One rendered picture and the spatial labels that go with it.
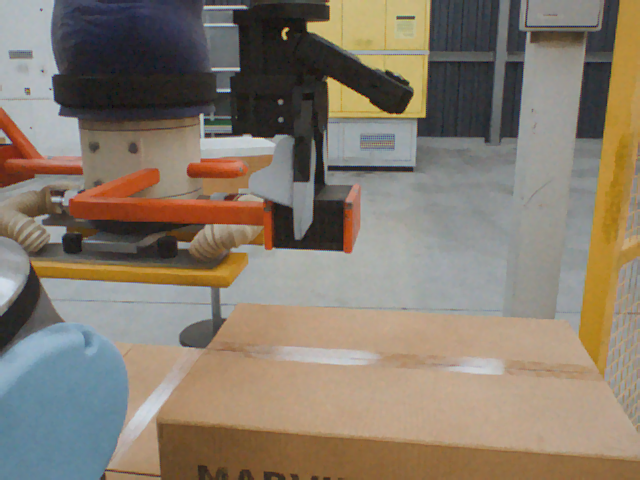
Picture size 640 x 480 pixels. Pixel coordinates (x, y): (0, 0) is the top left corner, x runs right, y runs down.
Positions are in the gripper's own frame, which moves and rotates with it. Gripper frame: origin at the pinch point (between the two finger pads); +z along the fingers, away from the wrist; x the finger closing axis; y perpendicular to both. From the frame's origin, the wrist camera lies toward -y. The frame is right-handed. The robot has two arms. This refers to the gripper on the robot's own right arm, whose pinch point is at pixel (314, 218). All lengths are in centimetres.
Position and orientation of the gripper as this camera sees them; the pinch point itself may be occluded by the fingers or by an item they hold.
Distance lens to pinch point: 60.5
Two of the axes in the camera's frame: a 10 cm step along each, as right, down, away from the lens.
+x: -1.5, 2.7, -9.5
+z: 0.0, 9.6, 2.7
